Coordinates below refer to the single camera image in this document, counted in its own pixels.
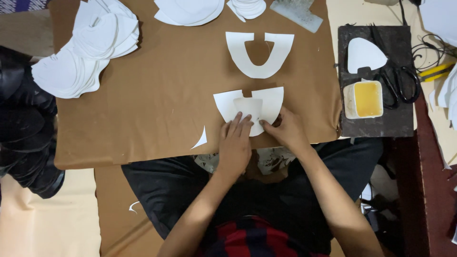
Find person's left hand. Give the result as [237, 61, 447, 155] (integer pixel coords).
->
[218, 112, 255, 174]

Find person's right hand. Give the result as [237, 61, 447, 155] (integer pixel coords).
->
[259, 106, 312, 153]

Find white notched shoe piece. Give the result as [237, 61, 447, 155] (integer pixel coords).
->
[213, 86, 285, 137]

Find translucent white tongue piece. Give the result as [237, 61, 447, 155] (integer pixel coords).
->
[233, 97, 264, 137]

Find white patterned cloth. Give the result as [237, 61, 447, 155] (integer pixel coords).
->
[193, 146, 297, 176]

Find white curved scrap sliver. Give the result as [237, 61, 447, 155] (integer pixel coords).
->
[190, 125, 208, 150]

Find person's black trousers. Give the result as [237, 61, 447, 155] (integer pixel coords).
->
[121, 137, 384, 256]

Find brown paper table cover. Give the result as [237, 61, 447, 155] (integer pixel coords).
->
[48, 0, 343, 170]

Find white tub of yellow glue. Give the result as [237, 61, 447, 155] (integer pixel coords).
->
[343, 80, 384, 120]

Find dark stone slab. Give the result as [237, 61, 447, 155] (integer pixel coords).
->
[337, 24, 415, 138]

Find white U-shaped shoe piece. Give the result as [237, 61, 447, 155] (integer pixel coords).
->
[225, 31, 295, 79]

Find person's red plaid shirt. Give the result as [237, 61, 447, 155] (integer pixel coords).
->
[194, 215, 331, 257]

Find white triangular cutout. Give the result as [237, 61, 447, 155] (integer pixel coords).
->
[347, 37, 388, 74]

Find black scissors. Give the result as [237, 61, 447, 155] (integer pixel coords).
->
[369, 24, 421, 110]

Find stack of small white cutouts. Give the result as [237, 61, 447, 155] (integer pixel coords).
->
[226, 0, 267, 23]

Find stack of large white cutouts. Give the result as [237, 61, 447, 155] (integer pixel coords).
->
[154, 0, 225, 27]

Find stack of white sheet pieces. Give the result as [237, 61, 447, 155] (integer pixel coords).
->
[428, 64, 457, 131]

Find pile of white rounded cutouts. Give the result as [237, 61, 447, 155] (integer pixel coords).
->
[70, 0, 140, 60]

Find pile of white wavy cutouts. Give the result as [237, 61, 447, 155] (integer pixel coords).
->
[31, 44, 110, 99]

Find large white sheet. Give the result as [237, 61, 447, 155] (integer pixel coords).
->
[418, 0, 457, 49]

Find heap of black shoe pieces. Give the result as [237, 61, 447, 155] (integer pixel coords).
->
[0, 46, 66, 200]

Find purple patterned fabric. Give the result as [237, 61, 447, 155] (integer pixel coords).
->
[0, 0, 50, 15]

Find yellow handled tool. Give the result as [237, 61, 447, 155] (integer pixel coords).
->
[418, 62, 456, 83]

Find black cable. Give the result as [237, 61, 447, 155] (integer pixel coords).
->
[398, 0, 457, 72]

